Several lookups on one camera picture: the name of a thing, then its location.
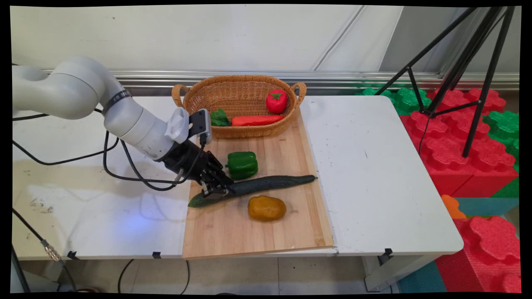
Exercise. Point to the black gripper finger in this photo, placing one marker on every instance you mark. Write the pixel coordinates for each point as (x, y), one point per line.
(214, 190)
(220, 172)

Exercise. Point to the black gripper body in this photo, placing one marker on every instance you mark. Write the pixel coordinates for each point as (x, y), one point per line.
(187, 162)

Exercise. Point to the dark green toy cucumber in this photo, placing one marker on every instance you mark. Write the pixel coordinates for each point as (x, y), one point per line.
(274, 182)

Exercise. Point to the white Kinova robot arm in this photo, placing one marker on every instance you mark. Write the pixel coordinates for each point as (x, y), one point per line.
(75, 89)

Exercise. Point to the green toy bell pepper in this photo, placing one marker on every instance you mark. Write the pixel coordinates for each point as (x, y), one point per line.
(243, 166)

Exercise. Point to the white vented wrist module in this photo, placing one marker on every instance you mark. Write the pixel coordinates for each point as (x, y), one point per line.
(176, 124)

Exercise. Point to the brown toy potato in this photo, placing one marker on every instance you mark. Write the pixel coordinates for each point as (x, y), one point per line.
(267, 208)

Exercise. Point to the wooden cutting board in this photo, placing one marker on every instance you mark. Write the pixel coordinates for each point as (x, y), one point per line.
(249, 241)

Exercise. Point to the orange toy carrot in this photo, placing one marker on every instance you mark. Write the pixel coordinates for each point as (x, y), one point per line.
(257, 120)

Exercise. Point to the woven wicker basket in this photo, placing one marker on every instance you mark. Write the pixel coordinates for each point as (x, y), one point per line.
(237, 93)

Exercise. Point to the red toy tomato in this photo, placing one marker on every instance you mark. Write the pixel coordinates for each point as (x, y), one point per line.
(276, 101)

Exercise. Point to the white table leg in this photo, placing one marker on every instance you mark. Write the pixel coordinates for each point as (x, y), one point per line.
(382, 274)

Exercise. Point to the green foam block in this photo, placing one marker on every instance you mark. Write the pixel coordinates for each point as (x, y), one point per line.
(407, 99)
(505, 124)

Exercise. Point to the large red foam block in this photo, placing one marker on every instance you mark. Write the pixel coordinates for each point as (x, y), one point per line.
(444, 158)

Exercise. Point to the teal floor mat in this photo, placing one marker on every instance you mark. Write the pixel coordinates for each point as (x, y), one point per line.
(422, 280)

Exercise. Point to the orange foam piece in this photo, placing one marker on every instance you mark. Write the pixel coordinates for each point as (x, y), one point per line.
(452, 207)

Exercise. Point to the teal foam piece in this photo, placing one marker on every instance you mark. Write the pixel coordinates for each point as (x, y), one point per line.
(486, 206)

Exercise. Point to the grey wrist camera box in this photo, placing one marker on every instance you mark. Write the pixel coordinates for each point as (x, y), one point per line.
(201, 122)

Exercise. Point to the aluminium wall rail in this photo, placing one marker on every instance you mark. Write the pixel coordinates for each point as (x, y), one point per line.
(332, 77)

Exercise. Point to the black camera tripod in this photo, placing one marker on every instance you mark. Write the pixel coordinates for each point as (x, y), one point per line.
(462, 62)

